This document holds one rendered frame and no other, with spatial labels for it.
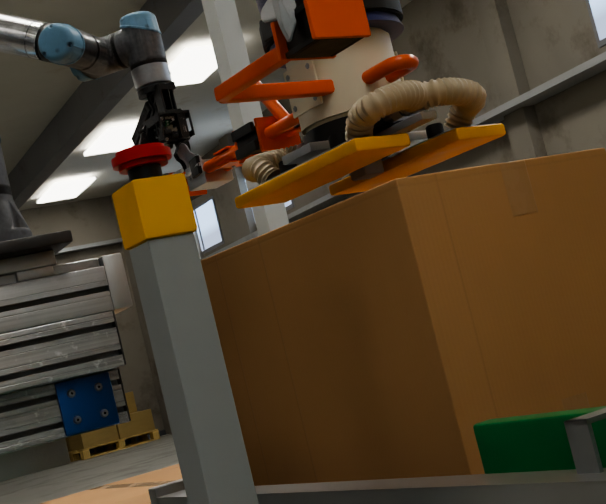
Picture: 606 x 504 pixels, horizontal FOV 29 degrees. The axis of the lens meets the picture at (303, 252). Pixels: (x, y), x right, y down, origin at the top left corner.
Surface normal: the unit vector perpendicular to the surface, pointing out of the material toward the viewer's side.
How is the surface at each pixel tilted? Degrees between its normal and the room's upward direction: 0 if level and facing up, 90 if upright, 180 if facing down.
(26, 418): 90
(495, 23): 90
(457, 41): 90
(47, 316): 90
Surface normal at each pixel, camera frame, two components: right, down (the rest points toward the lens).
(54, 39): -0.30, 0.00
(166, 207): 0.50, -0.19
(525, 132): -0.88, 0.18
